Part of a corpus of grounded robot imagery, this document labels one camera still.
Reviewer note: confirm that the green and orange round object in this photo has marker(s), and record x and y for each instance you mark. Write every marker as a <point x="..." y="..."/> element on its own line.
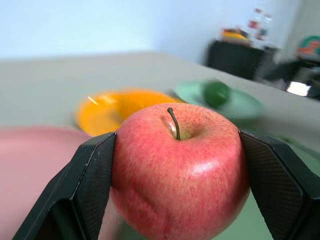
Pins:
<point x="309" y="47"/>

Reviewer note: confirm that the dark green round fruit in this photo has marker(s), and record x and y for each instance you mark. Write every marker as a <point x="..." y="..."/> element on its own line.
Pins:
<point x="216" y="95"/>

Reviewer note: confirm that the clear bottles with red labels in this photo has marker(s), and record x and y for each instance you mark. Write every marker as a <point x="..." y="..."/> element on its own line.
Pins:
<point x="260" y="23"/>

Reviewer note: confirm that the orange plate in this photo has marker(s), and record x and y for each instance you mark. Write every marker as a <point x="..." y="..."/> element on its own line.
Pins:
<point x="110" y="112"/>

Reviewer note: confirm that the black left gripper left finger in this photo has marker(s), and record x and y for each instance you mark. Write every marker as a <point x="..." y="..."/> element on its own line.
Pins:
<point x="82" y="180"/>

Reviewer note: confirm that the green plate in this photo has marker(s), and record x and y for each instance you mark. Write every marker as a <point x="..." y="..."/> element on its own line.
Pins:
<point x="240" y="105"/>

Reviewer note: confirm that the pink plate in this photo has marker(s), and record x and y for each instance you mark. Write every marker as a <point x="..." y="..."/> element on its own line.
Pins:
<point x="35" y="172"/>

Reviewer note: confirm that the yellow bowl with items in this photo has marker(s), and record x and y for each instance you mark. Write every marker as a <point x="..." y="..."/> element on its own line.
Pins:
<point x="233" y="33"/>

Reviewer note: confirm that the black cabinet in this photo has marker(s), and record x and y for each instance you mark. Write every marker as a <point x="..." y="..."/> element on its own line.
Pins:
<point x="235" y="60"/>

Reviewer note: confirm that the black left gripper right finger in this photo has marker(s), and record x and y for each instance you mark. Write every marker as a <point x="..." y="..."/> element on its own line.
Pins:
<point x="280" y="182"/>

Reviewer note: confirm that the red apple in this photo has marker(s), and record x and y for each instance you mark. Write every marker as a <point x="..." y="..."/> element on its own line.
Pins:
<point x="180" y="180"/>

